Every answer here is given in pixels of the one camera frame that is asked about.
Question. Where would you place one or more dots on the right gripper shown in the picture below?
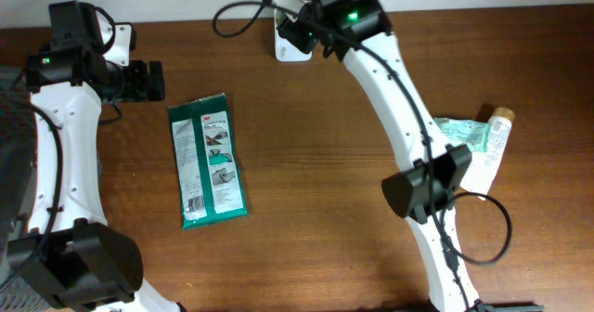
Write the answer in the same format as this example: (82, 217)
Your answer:
(290, 32)

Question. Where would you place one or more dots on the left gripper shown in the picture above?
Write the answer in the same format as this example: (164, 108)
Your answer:
(144, 90)

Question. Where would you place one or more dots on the green white 3M packet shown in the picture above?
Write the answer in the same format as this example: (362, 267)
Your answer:
(208, 173)

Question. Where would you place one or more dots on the teal wipes pouch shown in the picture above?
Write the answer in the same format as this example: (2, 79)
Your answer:
(469, 132)

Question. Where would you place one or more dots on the white cream tube gold cap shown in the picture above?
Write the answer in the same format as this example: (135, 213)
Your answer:
(484, 166)

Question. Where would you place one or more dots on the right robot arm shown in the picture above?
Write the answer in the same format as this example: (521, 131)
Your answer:
(361, 36)

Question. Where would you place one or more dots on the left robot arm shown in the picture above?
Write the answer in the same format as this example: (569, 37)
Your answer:
(57, 249)

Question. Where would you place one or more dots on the white barcode scanner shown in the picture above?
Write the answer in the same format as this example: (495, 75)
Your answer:
(284, 51)

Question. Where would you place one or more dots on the grey plastic mesh basket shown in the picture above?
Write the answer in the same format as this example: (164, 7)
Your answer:
(17, 168)

